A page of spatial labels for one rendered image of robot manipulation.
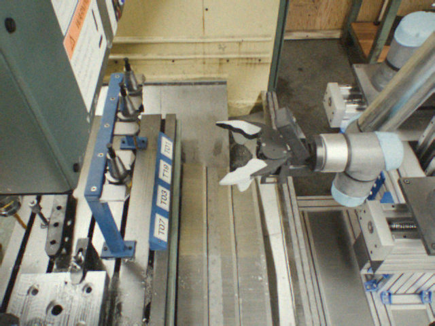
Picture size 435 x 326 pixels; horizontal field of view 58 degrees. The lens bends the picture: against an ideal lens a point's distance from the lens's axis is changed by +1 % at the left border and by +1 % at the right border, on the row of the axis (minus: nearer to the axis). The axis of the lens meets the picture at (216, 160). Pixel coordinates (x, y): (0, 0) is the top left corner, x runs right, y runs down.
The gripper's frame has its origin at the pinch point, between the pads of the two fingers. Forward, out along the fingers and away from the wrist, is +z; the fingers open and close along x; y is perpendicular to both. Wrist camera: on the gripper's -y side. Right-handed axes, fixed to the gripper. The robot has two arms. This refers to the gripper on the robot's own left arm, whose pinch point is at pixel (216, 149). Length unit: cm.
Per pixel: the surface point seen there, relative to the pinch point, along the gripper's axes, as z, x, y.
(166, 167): 16, 37, 52
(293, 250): -27, 10, 65
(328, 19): -106, 251, 126
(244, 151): -15, 66, 79
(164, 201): 16, 22, 51
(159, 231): 17, 11, 51
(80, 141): 17.3, -15.7, -20.4
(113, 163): 24.3, 11.1, 17.1
